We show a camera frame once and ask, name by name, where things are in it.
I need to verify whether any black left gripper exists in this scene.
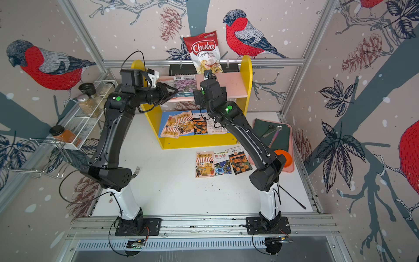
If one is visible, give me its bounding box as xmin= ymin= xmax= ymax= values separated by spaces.
xmin=136 ymin=82 xmax=180 ymax=106

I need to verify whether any purple flower seed bag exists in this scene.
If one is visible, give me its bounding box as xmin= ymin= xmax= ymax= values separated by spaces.
xmin=173 ymin=75 xmax=197 ymax=97

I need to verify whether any pink shop seed bag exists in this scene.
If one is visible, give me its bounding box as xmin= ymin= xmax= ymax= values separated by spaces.
xmin=175 ymin=111 xmax=194 ymax=135
xmin=160 ymin=116 xmax=181 ymax=139

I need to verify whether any striped shop seed bag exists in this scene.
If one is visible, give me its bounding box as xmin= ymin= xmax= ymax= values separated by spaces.
xmin=195 ymin=151 xmax=215 ymax=178

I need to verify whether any blue flower seed bag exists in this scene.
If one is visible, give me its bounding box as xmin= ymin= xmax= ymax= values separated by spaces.
xmin=214 ymin=151 xmax=232 ymax=176

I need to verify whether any orange marigold seed bag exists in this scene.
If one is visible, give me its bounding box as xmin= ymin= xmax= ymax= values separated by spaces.
xmin=227 ymin=146 xmax=253 ymax=175

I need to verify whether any white orange seed bag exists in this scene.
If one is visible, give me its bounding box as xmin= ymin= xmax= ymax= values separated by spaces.
xmin=158 ymin=76 xmax=174 ymax=84

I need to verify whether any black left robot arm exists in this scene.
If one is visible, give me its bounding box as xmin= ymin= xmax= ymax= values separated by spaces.
xmin=81 ymin=69 xmax=178 ymax=230

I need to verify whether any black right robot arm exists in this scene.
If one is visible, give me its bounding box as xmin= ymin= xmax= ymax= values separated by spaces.
xmin=194 ymin=78 xmax=287 ymax=231

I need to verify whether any dark marigold seed bag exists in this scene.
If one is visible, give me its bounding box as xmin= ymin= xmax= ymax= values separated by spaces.
xmin=193 ymin=113 xmax=207 ymax=135

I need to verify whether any white text seed bag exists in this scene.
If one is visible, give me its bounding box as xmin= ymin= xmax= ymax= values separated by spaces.
xmin=206 ymin=118 xmax=228 ymax=135

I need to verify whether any yellow shelf unit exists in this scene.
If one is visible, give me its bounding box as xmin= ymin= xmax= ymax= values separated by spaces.
xmin=145 ymin=55 xmax=253 ymax=150

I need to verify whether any red Chuba chips bag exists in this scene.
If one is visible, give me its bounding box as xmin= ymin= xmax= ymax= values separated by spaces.
xmin=183 ymin=31 xmax=223 ymax=74

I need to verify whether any pale spice jar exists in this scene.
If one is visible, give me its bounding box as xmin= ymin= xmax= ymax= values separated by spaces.
xmin=99 ymin=82 xmax=115 ymax=98

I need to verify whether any dark metal spoon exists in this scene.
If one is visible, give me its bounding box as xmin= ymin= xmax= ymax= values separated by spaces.
xmin=261 ymin=124 xmax=276 ymax=138

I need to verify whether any black lid spice jar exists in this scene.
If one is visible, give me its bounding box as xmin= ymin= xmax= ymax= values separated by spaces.
xmin=79 ymin=83 xmax=98 ymax=98

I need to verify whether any silver lid spice jar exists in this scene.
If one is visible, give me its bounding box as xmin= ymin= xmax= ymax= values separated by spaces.
xmin=76 ymin=94 xmax=100 ymax=119

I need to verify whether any silver fork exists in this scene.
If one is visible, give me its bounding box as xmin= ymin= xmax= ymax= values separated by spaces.
xmin=132 ymin=167 xmax=141 ymax=179

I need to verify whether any dark green cloth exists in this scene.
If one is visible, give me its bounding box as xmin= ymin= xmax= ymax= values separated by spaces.
xmin=253 ymin=119 xmax=291 ymax=153

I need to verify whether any pink tray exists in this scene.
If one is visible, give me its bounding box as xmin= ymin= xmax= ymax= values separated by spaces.
xmin=253 ymin=119 xmax=294 ymax=172

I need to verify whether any orange bowl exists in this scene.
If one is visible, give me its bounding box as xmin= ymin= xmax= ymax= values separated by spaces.
xmin=275 ymin=150 xmax=293 ymax=168

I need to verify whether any orange spice jar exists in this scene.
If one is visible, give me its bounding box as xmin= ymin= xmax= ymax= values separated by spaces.
xmin=49 ymin=125 xmax=79 ymax=143

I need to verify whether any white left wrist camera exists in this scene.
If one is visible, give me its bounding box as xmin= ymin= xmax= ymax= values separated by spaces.
xmin=146 ymin=68 xmax=160 ymax=88

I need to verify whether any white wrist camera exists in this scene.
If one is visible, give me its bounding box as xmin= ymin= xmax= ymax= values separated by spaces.
xmin=146 ymin=68 xmax=160 ymax=88
xmin=204 ymin=69 xmax=213 ymax=80

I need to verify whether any black wall holder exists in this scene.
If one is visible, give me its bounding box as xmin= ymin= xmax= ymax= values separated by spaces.
xmin=169 ymin=63 xmax=240 ymax=76

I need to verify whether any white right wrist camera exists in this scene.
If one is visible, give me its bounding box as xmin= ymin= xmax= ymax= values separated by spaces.
xmin=204 ymin=69 xmax=213 ymax=80

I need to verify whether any pink handled spoon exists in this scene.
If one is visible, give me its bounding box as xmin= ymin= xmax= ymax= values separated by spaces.
xmin=268 ymin=126 xmax=283 ymax=148

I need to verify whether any white wire spice rack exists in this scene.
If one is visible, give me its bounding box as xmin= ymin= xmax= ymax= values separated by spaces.
xmin=58 ymin=80 xmax=117 ymax=150

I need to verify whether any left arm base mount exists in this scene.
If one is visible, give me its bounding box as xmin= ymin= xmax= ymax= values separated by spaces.
xmin=115 ymin=208 xmax=162 ymax=236

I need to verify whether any metal wire hook rack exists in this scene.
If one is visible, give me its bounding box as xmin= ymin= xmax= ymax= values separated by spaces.
xmin=1 ymin=138 xmax=72 ymax=179

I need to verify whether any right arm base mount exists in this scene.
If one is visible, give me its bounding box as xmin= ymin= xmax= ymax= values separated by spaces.
xmin=245 ymin=211 xmax=291 ymax=235

